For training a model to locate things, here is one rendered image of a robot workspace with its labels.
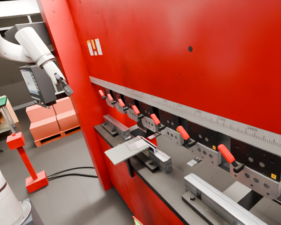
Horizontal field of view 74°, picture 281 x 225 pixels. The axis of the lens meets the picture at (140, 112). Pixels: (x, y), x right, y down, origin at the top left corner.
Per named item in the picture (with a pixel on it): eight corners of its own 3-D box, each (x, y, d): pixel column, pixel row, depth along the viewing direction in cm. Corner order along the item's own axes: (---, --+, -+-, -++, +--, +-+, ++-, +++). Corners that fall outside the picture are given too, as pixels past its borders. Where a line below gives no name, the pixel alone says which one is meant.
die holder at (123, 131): (105, 123, 202) (102, 115, 199) (110, 121, 205) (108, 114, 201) (126, 140, 161) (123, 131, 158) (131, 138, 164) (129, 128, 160)
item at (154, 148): (138, 141, 139) (138, 137, 138) (142, 139, 140) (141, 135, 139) (154, 152, 123) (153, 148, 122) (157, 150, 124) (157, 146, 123)
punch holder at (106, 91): (107, 104, 166) (102, 86, 159) (115, 101, 169) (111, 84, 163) (113, 108, 153) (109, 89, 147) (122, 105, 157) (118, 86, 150)
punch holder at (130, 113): (127, 116, 133) (122, 94, 126) (138, 112, 136) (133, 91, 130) (138, 122, 120) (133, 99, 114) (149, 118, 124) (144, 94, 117)
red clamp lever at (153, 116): (150, 114, 94) (160, 130, 90) (156, 111, 95) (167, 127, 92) (149, 116, 95) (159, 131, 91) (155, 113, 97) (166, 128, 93)
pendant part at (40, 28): (36, 108, 225) (3, 33, 192) (56, 101, 240) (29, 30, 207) (51, 115, 189) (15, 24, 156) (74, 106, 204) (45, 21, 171)
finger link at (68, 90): (58, 83, 84) (68, 96, 86) (57, 83, 81) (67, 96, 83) (64, 80, 85) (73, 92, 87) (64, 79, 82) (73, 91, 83)
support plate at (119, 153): (104, 153, 129) (104, 152, 129) (136, 137, 140) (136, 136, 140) (114, 165, 114) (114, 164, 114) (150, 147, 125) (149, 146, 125)
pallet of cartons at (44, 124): (34, 135, 430) (21, 108, 404) (80, 117, 480) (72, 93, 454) (37, 149, 365) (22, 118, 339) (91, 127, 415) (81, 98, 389)
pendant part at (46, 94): (31, 98, 212) (18, 67, 198) (42, 95, 220) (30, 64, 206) (45, 104, 181) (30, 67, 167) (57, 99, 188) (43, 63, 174)
